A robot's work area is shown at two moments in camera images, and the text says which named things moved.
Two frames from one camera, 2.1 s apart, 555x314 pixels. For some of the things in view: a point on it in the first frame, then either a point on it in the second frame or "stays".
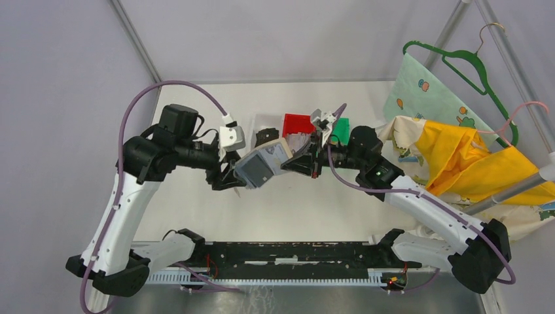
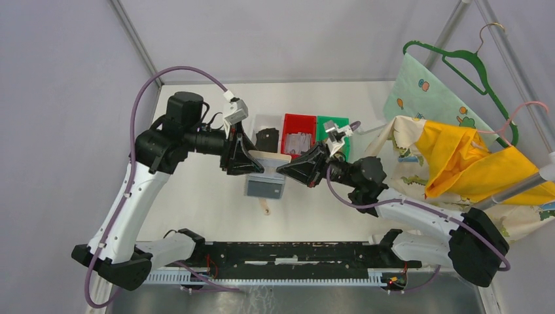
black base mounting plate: x=298 y=260 stays
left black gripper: x=222 y=179 → x=238 y=152
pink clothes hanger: x=500 y=132 stays
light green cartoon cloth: x=417 y=91 stays
